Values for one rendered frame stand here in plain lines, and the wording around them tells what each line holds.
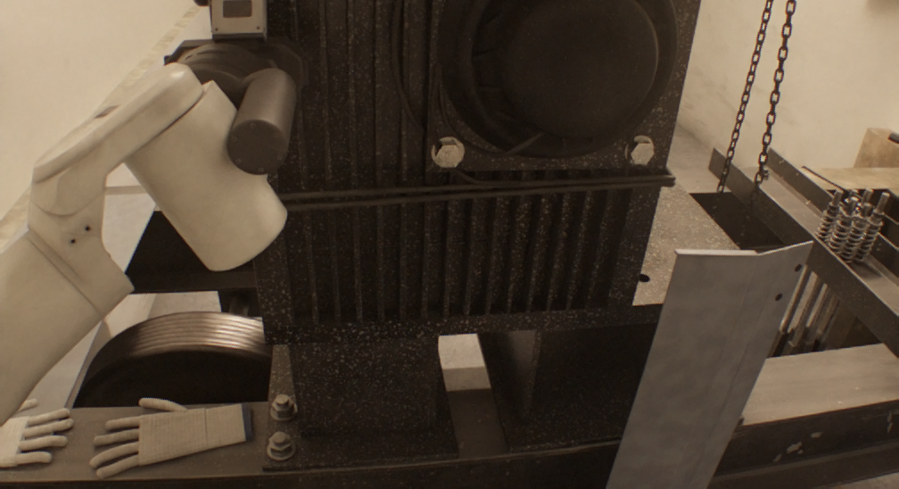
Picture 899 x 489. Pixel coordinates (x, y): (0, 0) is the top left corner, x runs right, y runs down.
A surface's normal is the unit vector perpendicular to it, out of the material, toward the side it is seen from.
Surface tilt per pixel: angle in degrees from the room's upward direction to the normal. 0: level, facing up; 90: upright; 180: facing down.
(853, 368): 0
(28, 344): 80
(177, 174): 86
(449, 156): 90
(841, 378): 0
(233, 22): 60
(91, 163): 73
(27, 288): 44
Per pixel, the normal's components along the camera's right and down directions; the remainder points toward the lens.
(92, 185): 0.71, 0.12
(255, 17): 0.15, 0.04
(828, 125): -0.99, 0.04
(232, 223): 0.44, 0.36
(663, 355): 0.04, 0.53
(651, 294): 0.04, -0.85
